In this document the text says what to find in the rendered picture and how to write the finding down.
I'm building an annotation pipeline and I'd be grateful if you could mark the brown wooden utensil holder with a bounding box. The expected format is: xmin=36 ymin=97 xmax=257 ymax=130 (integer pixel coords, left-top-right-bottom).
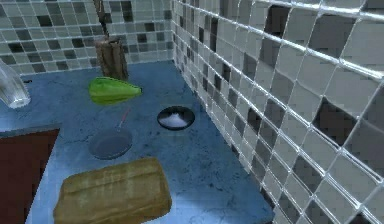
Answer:
xmin=92 ymin=0 xmax=130 ymax=81

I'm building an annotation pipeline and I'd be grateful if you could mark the black bowl with white contents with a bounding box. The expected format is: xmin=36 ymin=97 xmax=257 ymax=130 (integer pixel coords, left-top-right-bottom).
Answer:
xmin=156 ymin=105 xmax=196 ymax=131

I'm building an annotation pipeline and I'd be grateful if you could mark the blue kitchen counter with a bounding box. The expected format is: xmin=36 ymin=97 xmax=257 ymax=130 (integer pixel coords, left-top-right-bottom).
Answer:
xmin=0 ymin=60 xmax=276 ymax=224

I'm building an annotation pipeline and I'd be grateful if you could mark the brown bread loaf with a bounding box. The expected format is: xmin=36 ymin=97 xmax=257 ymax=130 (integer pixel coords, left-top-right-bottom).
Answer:
xmin=53 ymin=156 xmax=173 ymax=224

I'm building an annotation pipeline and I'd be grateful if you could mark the green lettuce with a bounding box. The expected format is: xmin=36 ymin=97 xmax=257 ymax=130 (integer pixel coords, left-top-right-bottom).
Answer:
xmin=88 ymin=76 xmax=144 ymax=106

